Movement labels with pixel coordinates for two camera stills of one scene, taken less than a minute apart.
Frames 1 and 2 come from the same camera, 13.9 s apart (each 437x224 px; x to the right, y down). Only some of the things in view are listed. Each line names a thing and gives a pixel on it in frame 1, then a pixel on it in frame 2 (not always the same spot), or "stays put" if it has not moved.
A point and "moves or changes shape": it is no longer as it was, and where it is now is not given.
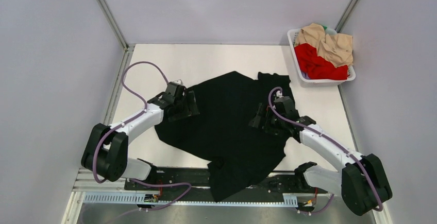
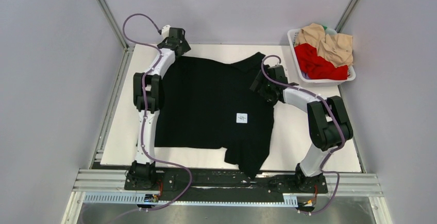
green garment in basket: (331, 31) stays put
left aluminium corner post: (107, 11) stays put
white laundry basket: (305, 82) stays put
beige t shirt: (337, 49) stays put
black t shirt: (238, 156) moves or changes shape
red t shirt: (316, 67) stays put
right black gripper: (268, 112) -> (268, 97)
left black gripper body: (181, 109) -> (185, 46)
